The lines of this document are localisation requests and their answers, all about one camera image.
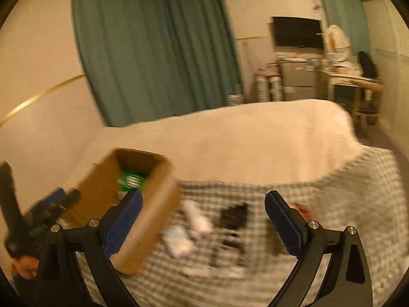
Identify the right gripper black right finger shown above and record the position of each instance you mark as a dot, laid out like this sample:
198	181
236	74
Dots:
347	281

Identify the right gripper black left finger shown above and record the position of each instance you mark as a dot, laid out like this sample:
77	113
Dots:
59	280

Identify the green packet in box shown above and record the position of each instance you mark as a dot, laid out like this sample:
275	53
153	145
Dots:
129	180

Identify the blue cloud tissue pack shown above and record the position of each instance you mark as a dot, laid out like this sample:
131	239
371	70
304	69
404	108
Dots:
177	241

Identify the checkered bed sheet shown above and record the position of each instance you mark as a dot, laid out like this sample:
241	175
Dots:
367	193

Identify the cardboard box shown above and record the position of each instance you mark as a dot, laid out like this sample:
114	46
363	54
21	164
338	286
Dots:
136	230

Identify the cream quilted blanket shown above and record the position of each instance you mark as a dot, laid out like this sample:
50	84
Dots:
258	143

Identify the wooden vanity desk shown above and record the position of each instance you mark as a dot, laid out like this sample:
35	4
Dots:
358	83

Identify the grey mini fridge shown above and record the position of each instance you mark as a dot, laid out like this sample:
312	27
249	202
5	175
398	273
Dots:
298	78

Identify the black bag on chair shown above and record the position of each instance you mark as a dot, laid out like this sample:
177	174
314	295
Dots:
369	69

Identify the teal curtain left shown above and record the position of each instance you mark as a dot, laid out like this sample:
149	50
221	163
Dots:
152	59

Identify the teal curtain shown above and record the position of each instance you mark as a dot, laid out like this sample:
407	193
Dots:
152	59
349	15

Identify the round vanity mirror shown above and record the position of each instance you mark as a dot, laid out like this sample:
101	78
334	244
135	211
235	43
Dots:
337	44

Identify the white louvered wardrobe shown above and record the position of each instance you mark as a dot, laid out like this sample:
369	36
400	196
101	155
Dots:
388	36

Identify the teal curtain right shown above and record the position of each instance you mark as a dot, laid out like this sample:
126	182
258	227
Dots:
349	15

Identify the black wall television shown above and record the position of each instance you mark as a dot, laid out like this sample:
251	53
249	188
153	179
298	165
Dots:
297	32

